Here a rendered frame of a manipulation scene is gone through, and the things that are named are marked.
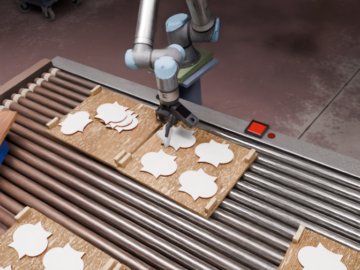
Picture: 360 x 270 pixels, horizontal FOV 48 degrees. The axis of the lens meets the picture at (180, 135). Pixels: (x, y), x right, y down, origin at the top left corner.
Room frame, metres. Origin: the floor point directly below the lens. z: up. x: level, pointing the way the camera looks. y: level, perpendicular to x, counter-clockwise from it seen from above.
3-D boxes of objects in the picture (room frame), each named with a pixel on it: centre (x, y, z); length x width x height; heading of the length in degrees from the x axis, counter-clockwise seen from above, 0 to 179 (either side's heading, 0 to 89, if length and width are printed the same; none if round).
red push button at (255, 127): (1.21, -0.31, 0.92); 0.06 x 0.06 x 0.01; 52
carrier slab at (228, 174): (1.06, -0.02, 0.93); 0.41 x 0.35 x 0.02; 49
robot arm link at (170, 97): (1.20, 0.03, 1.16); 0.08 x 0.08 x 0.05
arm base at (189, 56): (1.83, -0.06, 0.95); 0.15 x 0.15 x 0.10
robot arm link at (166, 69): (1.21, 0.02, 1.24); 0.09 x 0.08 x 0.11; 162
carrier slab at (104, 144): (1.34, 0.30, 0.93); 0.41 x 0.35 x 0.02; 50
